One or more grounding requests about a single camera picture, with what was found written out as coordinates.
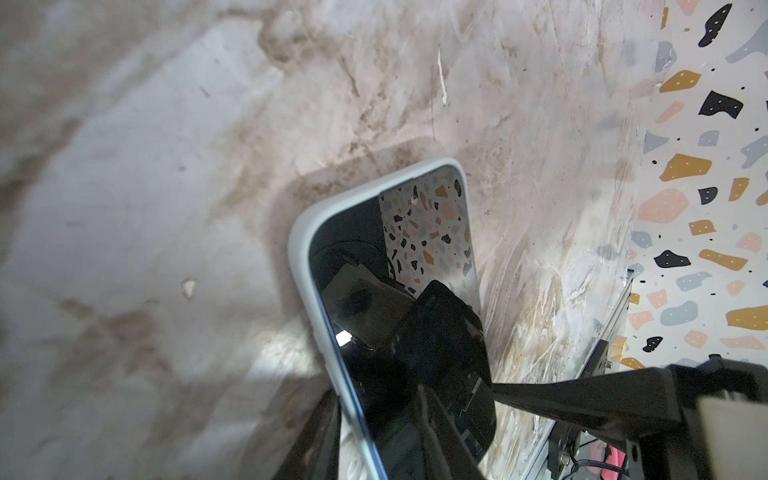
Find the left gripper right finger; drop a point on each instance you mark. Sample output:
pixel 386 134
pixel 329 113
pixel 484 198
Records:
pixel 446 455

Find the black phone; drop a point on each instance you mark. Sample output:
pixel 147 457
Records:
pixel 408 336

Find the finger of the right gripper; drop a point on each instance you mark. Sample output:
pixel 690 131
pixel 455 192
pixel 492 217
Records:
pixel 616 407

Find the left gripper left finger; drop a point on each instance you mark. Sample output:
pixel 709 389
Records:
pixel 315 453

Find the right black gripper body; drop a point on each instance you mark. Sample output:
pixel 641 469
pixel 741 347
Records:
pixel 681 453

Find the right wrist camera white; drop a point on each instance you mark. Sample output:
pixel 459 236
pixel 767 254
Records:
pixel 735 435

